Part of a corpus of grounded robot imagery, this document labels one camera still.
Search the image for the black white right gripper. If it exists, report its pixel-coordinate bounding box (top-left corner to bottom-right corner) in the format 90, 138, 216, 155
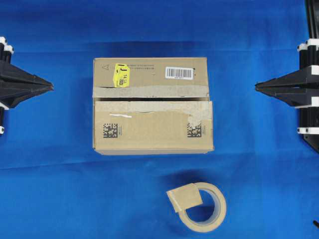
255, 38, 319, 150

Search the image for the beige packing tape roll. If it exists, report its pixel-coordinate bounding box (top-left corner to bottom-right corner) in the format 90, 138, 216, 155
166, 182, 227, 233

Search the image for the brown cardboard box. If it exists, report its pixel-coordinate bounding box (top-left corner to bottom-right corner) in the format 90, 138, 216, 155
92, 57, 214, 155

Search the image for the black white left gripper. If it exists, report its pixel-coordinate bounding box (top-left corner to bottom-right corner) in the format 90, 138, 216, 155
0, 36, 54, 136

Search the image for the blue table cloth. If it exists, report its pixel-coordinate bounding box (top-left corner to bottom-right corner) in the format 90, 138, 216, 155
0, 0, 319, 239

